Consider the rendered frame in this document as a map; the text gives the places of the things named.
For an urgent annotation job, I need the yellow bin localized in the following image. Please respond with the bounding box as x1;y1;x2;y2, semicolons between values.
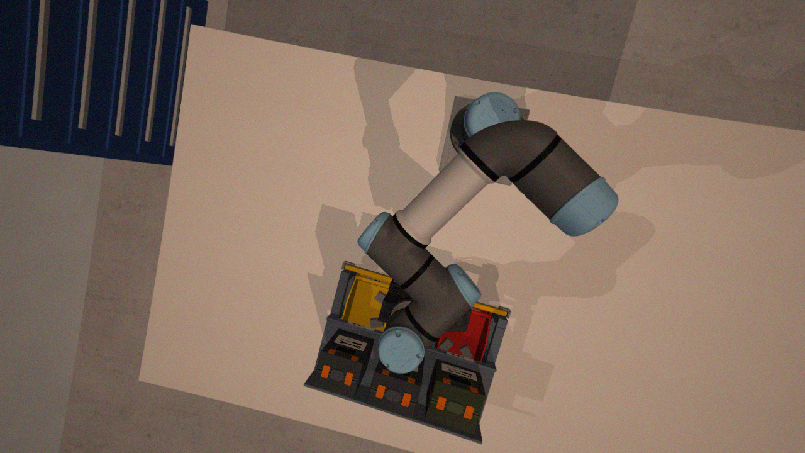
342;274;390;328

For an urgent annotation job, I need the grey bin rack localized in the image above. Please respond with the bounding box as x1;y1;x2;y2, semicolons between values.
304;261;511;444

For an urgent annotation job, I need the yellow bar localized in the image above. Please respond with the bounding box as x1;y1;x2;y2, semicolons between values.
345;264;507;316

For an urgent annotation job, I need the red open bin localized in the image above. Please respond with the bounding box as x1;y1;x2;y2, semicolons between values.
435;307;491;362

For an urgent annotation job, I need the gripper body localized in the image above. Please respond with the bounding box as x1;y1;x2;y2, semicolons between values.
378;280;413;323

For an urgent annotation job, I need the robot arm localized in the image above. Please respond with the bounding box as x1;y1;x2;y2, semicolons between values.
357;92;619;374

